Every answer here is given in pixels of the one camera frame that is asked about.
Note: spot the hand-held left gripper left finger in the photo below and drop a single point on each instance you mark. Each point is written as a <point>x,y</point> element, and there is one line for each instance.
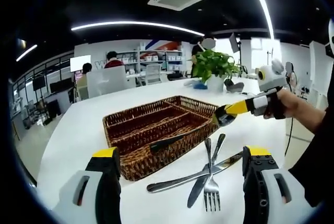
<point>104,195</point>

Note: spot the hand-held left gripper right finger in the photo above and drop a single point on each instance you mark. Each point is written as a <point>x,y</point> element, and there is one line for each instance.
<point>261,195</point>

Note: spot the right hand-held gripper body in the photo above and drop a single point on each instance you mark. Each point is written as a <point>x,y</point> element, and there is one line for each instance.
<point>272,76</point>

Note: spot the stainless steel spoon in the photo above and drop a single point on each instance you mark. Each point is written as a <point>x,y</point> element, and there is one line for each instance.
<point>221,119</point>

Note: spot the brown wicker utensil storage tray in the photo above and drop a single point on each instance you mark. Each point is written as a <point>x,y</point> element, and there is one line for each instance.
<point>146,127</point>

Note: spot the white storage shelf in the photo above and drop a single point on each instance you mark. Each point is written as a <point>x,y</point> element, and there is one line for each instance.
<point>156,58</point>

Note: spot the person's right hand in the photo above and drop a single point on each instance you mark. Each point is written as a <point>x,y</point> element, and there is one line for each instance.
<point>290,104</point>

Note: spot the dark grey gadget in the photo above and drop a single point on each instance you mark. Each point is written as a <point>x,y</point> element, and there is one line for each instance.
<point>235,87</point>

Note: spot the black monitor on stand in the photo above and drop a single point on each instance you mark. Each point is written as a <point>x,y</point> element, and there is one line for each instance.
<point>234,41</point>

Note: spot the green potted plant white pot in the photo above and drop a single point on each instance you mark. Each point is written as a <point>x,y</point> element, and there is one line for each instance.
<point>211,63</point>

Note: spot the small blue object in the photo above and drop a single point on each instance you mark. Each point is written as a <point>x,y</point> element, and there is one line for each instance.
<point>200,86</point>

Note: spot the person's black clothing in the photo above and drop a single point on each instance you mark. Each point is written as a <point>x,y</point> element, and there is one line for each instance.
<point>318,171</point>

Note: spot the white worn device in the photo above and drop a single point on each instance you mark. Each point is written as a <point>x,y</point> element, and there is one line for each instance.
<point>331,33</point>

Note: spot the white mesh office chair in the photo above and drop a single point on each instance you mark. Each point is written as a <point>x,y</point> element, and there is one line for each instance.
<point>152,71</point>

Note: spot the translucent white office chair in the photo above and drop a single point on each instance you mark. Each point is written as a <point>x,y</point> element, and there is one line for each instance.
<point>105,80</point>

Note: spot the row of black monitors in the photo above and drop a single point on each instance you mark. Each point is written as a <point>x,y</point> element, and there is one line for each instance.
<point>60,86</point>

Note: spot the black television screen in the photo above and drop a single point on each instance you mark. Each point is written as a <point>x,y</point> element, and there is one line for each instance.
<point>39,83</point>

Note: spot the white display screen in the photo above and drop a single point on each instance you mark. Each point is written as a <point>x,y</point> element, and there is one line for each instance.
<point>80,63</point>

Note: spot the long curved ceiling light strip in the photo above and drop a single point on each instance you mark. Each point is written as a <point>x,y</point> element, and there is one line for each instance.
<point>138,23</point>

